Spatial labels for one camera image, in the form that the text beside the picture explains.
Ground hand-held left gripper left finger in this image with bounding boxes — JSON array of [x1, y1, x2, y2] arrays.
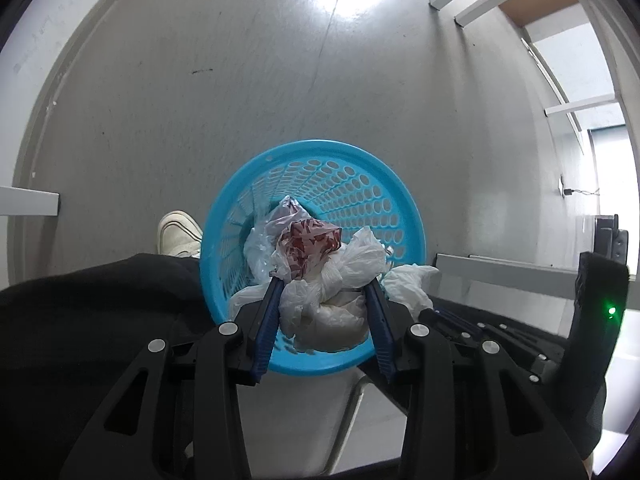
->
[[60, 276, 285, 480]]

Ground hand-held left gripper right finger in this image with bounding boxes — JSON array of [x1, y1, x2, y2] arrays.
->
[[364, 279, 586, 480]]

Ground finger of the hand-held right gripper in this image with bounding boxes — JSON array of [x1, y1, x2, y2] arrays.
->
[[417, 309, 552, 386], [432, 307, 571, 362]]

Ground white tissue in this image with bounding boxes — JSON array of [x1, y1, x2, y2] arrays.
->
[[381, 263, 441, 314]]

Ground knotted white plastic bag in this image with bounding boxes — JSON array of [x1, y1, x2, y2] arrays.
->
[[229, 226, 388, 352]]

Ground clear plastic bag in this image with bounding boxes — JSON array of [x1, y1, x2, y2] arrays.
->
[[243, 196, 311, 291]]

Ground blue plastic basket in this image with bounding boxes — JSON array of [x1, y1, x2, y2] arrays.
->
[[199, 140, 427, 377]]

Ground white furniture beam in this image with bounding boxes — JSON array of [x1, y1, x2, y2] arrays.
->
[[0, 186, 61, 217], [434, 253, 582, 307]]

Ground grey metal chair leg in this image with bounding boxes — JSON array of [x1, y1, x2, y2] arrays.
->
[[320, 374, 411, 476]]

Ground red printed clear wrapper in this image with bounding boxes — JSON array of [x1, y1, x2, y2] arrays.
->
[[270, 219, 344, 281]]

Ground person's white shoe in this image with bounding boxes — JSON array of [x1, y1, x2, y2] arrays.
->
[[157, 211, 204, 260]]

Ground person's black pants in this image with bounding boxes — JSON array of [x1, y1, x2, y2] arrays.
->
[[0, 252, 218, 480]]

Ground black plug with cable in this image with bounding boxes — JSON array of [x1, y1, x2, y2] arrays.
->
[[559, 175, 601, 199]]

